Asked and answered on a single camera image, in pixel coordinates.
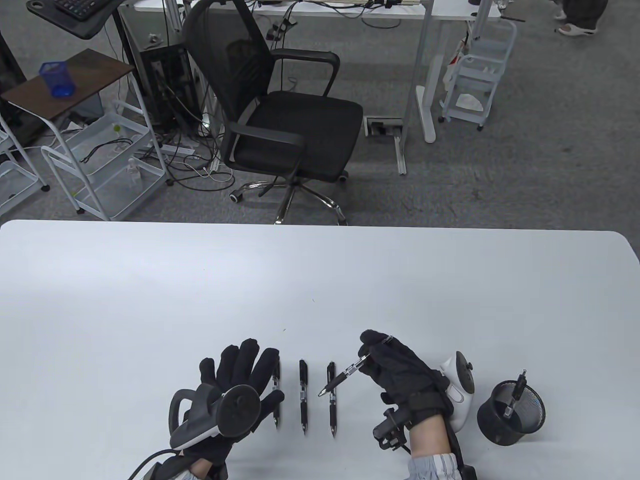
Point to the black click pen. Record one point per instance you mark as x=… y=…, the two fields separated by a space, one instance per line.
x=517 y=395
x=331 y=400
x=276 y=375
x=303 y=372
x=345 y=374

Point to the white power strip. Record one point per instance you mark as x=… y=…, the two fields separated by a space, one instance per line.
x=177 y=149

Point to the person's left hand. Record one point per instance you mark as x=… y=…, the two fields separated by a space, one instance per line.
x=235 y=365

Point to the black mesh pen holder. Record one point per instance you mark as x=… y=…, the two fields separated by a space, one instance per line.
x=500 y=430

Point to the black keyboard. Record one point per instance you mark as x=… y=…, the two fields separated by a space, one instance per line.
x=75 y=6

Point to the black battery box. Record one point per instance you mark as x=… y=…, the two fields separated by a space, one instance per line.
x=167 y=470
x=469 y=472

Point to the brown-top white rolling cart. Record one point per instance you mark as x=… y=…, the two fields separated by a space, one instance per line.
x=100 y=70

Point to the metal floor outlet box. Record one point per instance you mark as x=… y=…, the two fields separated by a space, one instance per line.
x=382 y=127

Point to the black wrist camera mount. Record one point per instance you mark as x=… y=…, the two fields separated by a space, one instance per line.
x=387 y=430
x=221 y=467

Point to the clear spray bottle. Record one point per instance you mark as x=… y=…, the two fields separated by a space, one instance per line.
x=134 y=175

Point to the person's right forearm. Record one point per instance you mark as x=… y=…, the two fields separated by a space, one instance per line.
x=427 y=440

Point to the person's left forearm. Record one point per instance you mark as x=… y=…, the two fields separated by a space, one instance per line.
x=200 y=467

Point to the white crumpled paper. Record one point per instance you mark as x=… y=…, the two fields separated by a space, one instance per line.
x=470 y=102

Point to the white and red hanging bag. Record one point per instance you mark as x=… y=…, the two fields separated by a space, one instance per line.
x=452 y=70

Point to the white plastic utility cart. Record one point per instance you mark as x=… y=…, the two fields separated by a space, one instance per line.
x=475 y=70

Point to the person's right hand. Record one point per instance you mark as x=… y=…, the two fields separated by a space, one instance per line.
x=405 y=375

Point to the black computer tower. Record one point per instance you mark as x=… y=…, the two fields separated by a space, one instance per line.
x=165 y=85

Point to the blue mesh cup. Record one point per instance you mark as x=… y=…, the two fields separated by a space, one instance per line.
x=60 y=82

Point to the aluminium frame post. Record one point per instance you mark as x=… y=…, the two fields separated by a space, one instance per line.
x=172 y=12

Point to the black and white controller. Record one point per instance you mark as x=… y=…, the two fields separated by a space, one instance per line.
x=240 y=410
x=460 y=410

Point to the black mesh office chair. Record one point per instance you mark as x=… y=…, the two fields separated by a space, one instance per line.
x=300 y=130

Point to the white office desk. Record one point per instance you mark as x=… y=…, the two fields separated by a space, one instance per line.
x=431 y=100

